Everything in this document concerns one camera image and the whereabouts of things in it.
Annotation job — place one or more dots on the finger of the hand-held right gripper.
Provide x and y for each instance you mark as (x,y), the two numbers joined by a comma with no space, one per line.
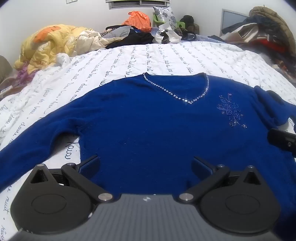
(283,140)

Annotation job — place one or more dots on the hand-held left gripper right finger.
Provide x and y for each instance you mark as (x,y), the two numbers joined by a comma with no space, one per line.
(200,167)

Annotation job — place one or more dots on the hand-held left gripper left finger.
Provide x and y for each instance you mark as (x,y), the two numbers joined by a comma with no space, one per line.
(89,166)

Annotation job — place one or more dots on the blue beaded sweater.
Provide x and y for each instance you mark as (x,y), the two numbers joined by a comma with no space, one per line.
(148,129)

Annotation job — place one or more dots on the red garment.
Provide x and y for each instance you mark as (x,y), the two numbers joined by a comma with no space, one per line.
(270,46)

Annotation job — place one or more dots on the purple cloth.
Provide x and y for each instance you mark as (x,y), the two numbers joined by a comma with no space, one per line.
(25,74)

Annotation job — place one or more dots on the white script-printed bed sheet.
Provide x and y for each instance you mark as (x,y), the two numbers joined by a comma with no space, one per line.
(161,58)

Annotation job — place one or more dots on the brown padded jacket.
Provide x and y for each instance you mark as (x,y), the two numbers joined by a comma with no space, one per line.
(275,20)

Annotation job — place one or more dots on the dark navy garment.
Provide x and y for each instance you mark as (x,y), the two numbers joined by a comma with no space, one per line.
(240,24)

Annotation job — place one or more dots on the yellow quilt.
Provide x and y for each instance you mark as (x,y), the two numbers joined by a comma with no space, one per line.
(46,46)

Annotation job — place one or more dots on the grey framed panel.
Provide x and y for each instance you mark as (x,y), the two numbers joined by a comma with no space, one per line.
(231,19)

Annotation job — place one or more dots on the black garment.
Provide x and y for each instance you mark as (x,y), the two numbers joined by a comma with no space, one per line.
(134,38)

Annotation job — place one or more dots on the silver foil bag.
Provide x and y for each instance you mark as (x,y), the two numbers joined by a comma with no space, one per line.
(167,34)

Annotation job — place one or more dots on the grey garment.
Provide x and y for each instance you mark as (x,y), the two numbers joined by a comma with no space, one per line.
(120,31)

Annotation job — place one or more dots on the dark plush hat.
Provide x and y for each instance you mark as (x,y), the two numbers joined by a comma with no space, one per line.
(188,20)

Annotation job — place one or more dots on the green plastic basket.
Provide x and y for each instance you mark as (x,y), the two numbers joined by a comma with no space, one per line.
(157,20)

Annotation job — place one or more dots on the orange plastic bag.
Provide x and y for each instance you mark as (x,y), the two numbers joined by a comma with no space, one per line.
(138,20)

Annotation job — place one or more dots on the blue floral white pillow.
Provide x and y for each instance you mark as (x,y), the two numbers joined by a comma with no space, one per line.
(165,14)

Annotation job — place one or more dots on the grey window vent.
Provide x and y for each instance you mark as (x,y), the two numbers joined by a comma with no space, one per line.
(136,3)

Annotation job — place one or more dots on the white wall switch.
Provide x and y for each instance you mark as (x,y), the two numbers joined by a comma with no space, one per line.
(71,1)

